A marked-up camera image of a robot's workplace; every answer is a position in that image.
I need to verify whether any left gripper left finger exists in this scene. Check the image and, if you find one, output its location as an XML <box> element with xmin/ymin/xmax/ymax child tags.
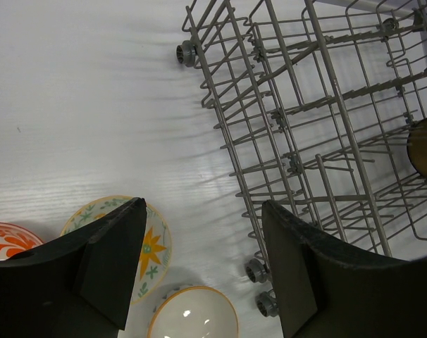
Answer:
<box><xmin>0</xmin><ymin>197</ymin><xmax>147</xmax><ymax>337</ymax></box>

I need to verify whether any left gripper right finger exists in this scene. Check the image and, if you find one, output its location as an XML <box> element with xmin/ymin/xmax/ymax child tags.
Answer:
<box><xmin>262</xmin><ymin>200</ymin><xmax>427</xmax><ymax>337</ymax></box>

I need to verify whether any brown glazed bowl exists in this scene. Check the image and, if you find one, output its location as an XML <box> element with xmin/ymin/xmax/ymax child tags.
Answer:
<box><xmin>407</xmin><ymin>118</ymin><xmax>427</xmax><ymax>180</ymax></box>

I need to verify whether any leaf and flower pattern bowl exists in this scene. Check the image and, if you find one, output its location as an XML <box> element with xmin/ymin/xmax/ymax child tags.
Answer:
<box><xmin>61</xmin><ymin>195</ymin><xmax>173</xmax><ymax>304</ymax></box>

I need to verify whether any orange coral pattern bowl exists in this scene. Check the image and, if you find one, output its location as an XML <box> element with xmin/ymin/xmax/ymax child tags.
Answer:
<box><xmin>0</xmin><ymin>222</ymin><xmax>44</xmax><ymax>261</ymax></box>

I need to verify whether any white bowl with patterned outside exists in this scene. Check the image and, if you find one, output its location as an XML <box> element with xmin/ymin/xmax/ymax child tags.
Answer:
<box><xmin>147</xmin><ymin>284</ymin><xmax>240</xmax><ymax>338</ymax></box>

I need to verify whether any grey wire dish rack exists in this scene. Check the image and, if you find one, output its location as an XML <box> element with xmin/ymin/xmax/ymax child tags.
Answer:
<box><xmin>176</xmin><ymin>1</ymin><xmax>427</xmax><ymax>317</ymax></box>

